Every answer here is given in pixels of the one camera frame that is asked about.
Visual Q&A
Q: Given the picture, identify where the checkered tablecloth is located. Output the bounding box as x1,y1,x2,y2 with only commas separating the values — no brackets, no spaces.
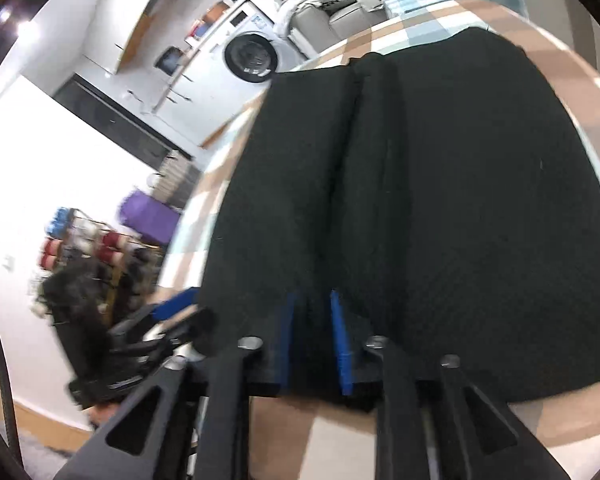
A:
157,0,600,480

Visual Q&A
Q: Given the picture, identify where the dark cloth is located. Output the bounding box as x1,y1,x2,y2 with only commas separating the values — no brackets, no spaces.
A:
37,265,113,386

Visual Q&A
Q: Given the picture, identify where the white wall cabinet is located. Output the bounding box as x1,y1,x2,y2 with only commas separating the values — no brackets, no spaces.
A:
82,0,201,76

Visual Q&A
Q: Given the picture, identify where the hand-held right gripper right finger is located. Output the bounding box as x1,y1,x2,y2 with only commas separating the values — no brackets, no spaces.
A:
329,290,572,480

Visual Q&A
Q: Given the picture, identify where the white counter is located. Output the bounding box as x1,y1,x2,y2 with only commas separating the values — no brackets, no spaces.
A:
152,50,221,116

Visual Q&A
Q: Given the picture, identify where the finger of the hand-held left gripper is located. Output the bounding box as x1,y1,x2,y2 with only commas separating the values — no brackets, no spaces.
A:
149,306,219,357
109,287,202,342

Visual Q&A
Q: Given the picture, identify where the rack of yarn spools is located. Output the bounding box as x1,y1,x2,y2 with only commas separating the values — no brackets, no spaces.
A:
37,207,163,311

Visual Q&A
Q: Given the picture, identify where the dark panel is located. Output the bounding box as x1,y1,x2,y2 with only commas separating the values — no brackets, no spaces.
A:
52,72,188,168

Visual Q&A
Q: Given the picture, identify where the black cable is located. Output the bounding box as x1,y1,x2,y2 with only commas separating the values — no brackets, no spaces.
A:
0,285,23,480

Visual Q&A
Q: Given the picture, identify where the grey white striped blanket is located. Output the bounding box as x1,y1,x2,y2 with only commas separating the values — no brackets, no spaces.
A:
272,0,331,36

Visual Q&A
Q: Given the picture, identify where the grey sofa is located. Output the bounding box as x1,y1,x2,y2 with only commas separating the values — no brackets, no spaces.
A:
260,0,396,58

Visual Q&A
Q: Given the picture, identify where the striped woven laundry basket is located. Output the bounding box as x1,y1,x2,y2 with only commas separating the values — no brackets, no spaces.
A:
152,152,203,211

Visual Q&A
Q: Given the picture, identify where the white washing machine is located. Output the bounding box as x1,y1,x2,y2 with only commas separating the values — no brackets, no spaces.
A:
195,0,308,148

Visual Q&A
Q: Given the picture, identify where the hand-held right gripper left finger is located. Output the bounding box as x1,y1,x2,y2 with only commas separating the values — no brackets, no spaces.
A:
55,291,299,480

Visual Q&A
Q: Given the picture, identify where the black shirt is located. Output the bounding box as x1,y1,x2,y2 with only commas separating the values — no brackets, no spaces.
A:
197,27,600,413

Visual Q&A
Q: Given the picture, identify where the black microwave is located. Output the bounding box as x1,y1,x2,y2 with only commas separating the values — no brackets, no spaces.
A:
153,46,183,71

